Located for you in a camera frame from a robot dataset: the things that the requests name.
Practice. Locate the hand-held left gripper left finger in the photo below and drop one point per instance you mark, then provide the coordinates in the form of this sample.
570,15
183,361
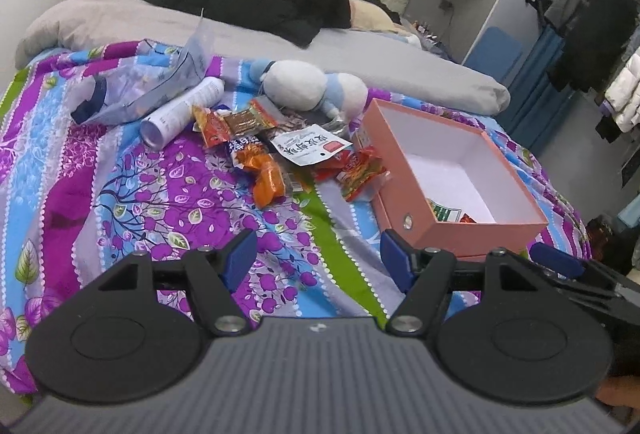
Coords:
241,258

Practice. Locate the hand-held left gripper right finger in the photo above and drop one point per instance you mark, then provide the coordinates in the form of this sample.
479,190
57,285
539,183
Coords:
397,260

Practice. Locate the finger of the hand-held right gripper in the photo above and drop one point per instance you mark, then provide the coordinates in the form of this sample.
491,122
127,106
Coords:
557,260

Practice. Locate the green and red snack packet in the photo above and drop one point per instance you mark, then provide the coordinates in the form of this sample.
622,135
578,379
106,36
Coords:
447,211

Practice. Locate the large red snack packet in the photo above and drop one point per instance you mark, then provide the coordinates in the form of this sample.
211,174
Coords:
352,171

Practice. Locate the blue and white snack bag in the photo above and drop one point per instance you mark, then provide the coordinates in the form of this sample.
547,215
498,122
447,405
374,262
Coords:
243,145

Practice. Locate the pink cardboard box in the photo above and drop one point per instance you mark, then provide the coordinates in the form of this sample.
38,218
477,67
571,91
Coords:
465,149

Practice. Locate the white label dark snack packet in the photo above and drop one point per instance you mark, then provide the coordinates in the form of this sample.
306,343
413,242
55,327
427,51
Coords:
312,145

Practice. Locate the person's right forearm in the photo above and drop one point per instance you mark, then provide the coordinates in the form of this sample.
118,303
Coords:
617,398

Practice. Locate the orange snack packet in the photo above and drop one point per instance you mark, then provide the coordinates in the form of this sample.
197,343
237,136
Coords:
265,176

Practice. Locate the purple floral bedsheet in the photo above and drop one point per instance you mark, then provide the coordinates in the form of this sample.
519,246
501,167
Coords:
150,194

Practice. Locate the small red snack packet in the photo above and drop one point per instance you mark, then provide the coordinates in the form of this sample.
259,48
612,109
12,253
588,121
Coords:
212,129

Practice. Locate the brown snack packet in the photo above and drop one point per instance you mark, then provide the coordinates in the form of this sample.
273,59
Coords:
250,118

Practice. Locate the white tube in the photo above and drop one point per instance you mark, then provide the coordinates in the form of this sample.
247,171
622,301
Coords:
182,111

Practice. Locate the blue curtain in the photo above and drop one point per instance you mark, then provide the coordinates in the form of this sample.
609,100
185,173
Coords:
537,89

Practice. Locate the white hanging jacket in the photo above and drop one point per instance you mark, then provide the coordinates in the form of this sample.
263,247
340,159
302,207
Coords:
625,94

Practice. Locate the white and blue plush toy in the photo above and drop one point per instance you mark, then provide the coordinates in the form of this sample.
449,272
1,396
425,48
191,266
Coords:
300,84

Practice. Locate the grey duvet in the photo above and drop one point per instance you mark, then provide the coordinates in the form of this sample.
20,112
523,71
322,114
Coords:
400,64

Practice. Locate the clear plastic bag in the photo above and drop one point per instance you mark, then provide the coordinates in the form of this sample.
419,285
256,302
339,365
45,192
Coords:
150,84

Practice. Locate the blue pad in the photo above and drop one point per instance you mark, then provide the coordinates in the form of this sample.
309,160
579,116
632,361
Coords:
495,54

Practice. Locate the black hanging jacket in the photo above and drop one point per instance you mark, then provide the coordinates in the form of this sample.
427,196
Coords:
595,39

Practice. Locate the group of small bottles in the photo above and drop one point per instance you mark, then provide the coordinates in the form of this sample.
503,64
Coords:
430,36

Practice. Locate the beige pillow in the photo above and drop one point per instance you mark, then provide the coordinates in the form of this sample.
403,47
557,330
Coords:
370,14

